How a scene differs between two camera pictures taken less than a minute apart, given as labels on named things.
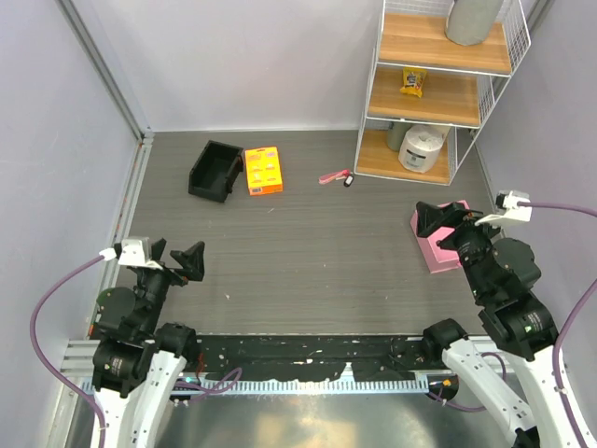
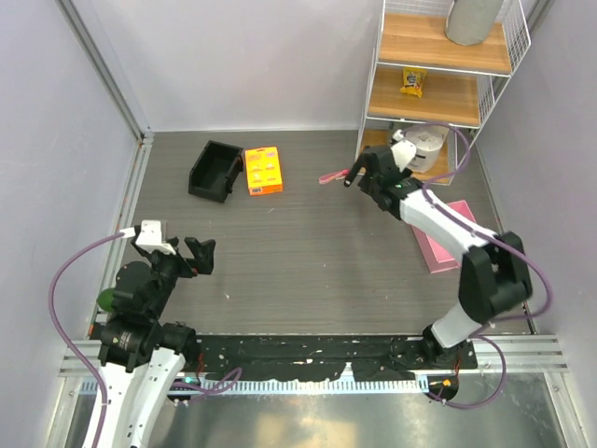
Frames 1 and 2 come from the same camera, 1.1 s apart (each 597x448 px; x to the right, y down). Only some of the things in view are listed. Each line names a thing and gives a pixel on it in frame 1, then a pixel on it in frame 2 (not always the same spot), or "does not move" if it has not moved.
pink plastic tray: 436,258 does not move
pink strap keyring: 338,175 does not move
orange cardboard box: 264,171 does not move
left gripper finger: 157,249 → 173,242
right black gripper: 430,217 → 355,169
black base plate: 247,357 does not move
